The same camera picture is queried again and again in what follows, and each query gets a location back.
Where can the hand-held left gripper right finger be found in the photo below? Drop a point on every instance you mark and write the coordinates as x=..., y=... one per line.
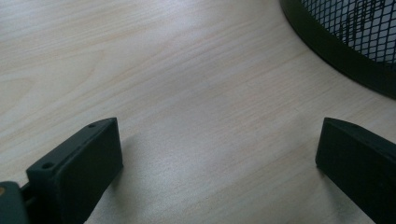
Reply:
x=361, y=165

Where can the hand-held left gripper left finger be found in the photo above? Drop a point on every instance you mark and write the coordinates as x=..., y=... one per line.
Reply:
x=81, y=165

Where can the black mesh metal basket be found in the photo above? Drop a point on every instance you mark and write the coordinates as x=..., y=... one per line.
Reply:
x=330, y=46

